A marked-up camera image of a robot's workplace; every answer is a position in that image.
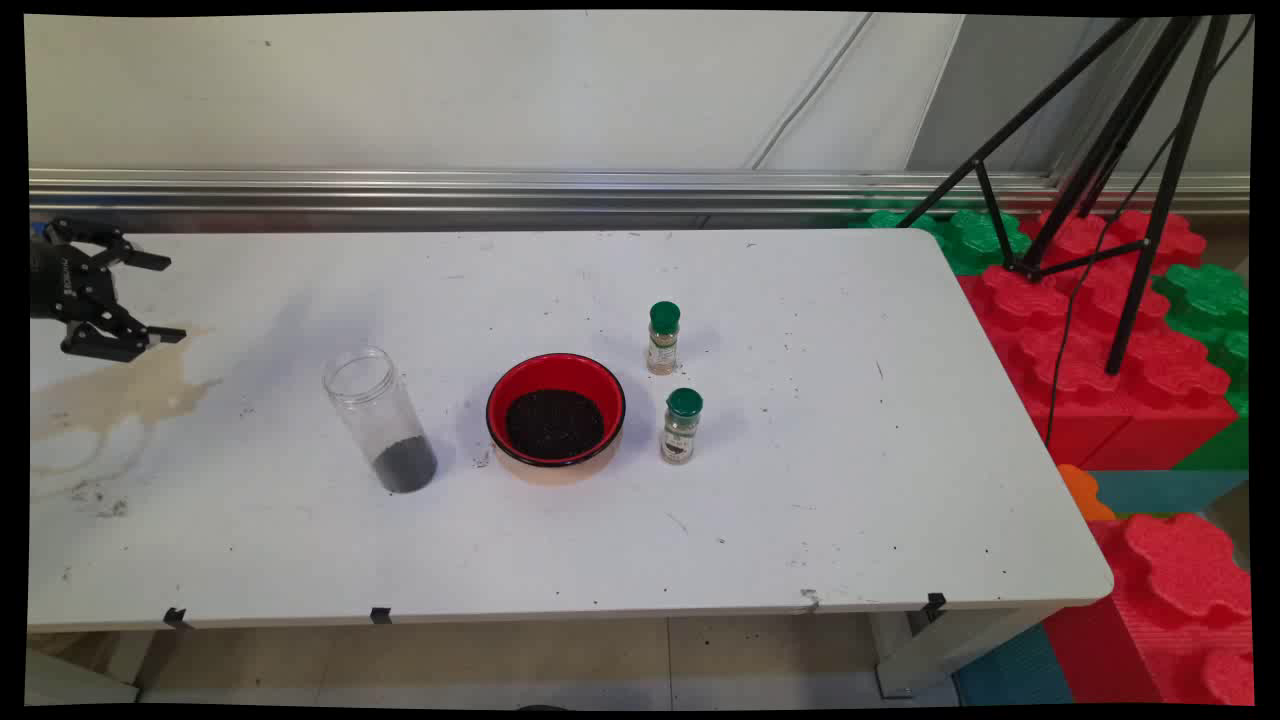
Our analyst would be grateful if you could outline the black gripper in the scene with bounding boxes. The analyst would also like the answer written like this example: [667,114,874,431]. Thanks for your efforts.
[30,218,189,363]

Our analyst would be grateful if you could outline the clear plastic jar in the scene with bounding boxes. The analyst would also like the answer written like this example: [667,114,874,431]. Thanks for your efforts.
[322,346,439,495]

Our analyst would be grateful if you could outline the red bowl with black rim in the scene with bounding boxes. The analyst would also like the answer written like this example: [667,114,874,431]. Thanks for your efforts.
[485,352,628,486]

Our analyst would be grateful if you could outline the green-capped spice bottle pale contents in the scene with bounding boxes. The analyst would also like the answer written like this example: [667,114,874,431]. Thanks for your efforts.
[645,301,682,377]

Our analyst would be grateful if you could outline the green-capped spice bottle dark contents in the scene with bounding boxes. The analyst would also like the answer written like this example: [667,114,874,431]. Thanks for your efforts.
[659,388,704,466]

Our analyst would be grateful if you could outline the green foam block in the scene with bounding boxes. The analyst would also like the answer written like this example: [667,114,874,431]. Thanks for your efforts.
[1150,262,1251,471]
[850,208,1033,277]

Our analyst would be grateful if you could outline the white table leg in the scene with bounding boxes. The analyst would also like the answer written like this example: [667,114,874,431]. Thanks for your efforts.
[868,603,1063,699]

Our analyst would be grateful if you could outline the teal foam mat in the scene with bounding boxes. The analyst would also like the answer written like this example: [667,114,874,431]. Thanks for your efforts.
[1085,470,1251,516]
[953,622,1076,707]

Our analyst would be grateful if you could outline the orange foam piece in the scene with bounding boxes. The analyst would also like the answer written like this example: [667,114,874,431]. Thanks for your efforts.
[1057,464,1117,522]

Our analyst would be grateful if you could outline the red foam block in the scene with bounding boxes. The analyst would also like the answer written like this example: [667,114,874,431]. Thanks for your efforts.
[1043,513,1256,706]
[958,208,1241,471]

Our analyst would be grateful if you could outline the black tripod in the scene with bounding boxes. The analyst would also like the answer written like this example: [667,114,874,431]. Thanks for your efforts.
[895,15,1233,376]

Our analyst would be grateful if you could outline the aluminium wall rail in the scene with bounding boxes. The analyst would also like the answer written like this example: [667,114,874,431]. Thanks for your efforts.
[30,168,1251,233]

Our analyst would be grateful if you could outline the white wall conduit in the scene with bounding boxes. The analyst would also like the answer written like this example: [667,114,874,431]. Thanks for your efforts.
[745,12,873,171]

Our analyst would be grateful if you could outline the thin black tripod cable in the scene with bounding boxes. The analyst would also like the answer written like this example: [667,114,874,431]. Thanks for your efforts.
[1043,18,1253,448]

